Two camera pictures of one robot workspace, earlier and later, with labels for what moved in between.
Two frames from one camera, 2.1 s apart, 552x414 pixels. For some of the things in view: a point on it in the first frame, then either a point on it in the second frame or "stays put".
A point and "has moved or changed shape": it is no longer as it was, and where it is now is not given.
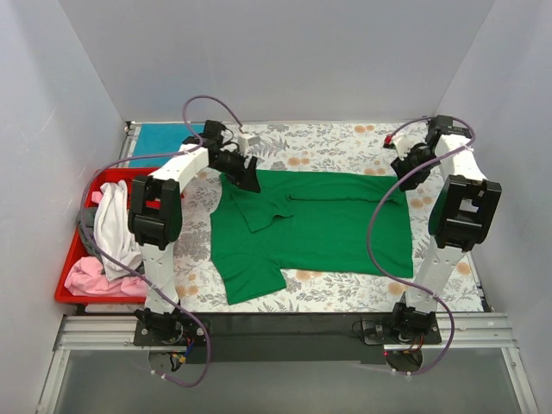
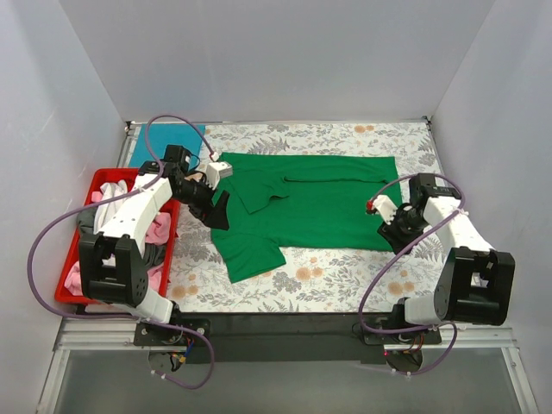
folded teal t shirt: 159,138 stays put
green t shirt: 309,220 has moved or changed shape
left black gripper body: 245,168 to 211,206
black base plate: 285,339 stays put
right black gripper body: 405,168 to 392,233
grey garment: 85,221 stays put
